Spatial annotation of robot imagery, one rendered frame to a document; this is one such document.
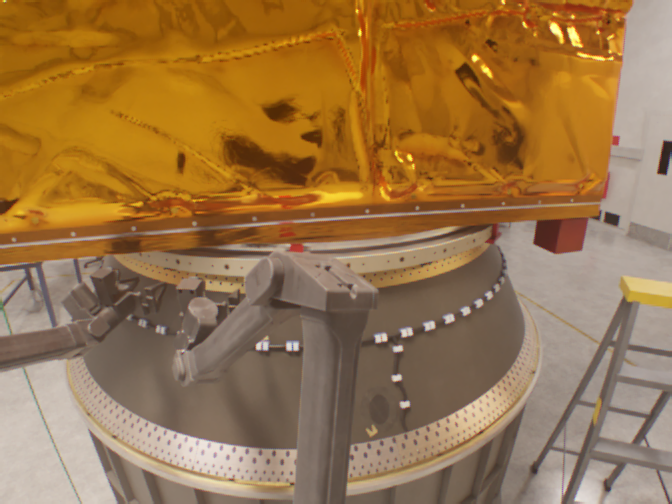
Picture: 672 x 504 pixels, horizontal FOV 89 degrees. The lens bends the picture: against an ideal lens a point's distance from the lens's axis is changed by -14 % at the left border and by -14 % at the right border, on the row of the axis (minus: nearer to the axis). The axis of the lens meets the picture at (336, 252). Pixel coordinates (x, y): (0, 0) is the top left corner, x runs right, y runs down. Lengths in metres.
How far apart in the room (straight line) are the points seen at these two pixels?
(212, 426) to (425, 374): 0.62
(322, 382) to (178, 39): 0.79
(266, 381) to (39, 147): 0.80
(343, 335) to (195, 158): 0.66
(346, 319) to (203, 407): 0.81
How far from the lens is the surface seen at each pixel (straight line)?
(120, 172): 1.00
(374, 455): 1.16
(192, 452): 1.22
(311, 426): 0.46
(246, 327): 0.57
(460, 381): 1.28
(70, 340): 0.87
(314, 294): 0.41
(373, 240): 1.08
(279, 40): 0.99
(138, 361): 1.32
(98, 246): 1.11
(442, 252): 1.18
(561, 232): 1.61
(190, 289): 0.80
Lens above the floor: 2.07
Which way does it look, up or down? 20 degrees down
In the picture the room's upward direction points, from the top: straight up
